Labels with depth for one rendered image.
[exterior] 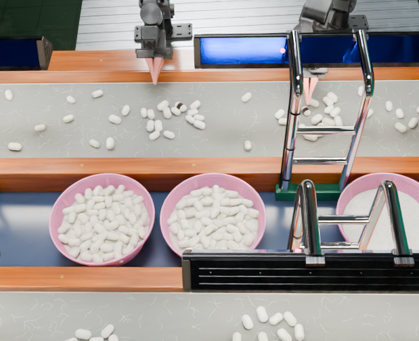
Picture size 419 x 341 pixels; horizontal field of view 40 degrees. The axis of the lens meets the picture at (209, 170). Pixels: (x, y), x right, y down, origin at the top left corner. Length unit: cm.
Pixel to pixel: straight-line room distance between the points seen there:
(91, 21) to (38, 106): 47
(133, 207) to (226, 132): 35
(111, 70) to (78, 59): 12
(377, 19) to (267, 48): 84
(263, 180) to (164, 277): 39
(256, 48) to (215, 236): 47
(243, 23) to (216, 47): 72
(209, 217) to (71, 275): 37
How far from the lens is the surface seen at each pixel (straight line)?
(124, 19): 211
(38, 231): 161
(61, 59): 187
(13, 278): 146
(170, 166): 154
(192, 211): 148
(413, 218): 154
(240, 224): 145
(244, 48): 135
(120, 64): 181
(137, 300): 139
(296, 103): 127
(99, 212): 151
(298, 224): 122
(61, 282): 142
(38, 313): 143
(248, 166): 153
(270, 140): 161
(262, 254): 100
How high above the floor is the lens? 201
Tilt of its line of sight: 55 degrees down
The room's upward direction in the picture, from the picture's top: 3 degrees counter-clockwise
